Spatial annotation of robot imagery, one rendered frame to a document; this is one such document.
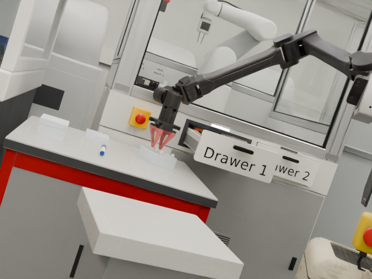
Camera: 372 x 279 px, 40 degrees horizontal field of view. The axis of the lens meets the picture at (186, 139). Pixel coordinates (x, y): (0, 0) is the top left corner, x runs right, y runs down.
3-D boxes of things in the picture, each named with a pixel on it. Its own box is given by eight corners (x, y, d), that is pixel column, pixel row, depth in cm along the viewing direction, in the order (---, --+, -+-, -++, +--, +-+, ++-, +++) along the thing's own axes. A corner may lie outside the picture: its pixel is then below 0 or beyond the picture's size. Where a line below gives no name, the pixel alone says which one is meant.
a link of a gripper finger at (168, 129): (143, 143, 180) (152, 118, 180) (160, 148, 185) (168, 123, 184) (153, 149, 175) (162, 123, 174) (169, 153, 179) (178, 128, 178)
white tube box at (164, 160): (173, 169, 177) (177, 159, 177) (154, 164, 172) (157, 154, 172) (156, 159, 187) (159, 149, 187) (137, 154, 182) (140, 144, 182)
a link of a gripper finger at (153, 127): (142, 143, 180) (151, 118, 179) (158, 147, 184) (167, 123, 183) (151, 148, 175) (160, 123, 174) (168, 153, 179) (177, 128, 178)
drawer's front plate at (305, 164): (311, 187, 217) (320, 163, 216) (249, 168, 211) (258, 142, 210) (309, 186, 218) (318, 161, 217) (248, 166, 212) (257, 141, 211)
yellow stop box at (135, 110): (145, 130, 198) (151, 112, 197) (128, 124, 196) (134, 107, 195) (144, 128, 202) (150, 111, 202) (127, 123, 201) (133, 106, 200)
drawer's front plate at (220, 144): (270, 184, 179) (280, 154, 178) (194, 160, 173) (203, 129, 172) (268, 182, 181) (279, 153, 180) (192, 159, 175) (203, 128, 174)
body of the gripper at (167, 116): (147, 120, 178) (154, 101, 178) (170, 128, 184) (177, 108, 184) (156, 125, 173) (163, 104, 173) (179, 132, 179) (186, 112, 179)
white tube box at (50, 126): (63, 141, 158) (68, 125, 157) (35, 133, 156) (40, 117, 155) (65, 135, 170) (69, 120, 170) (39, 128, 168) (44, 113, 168)
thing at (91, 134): (108, 144, 184) (109, 139, 184) (84, 137, 183) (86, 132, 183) (107, 139, 197) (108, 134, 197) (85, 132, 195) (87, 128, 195)
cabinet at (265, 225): (268, 363, 227) (329, 196, 220) (39, 311, 205) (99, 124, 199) (217, 277, 320) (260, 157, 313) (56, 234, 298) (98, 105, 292)
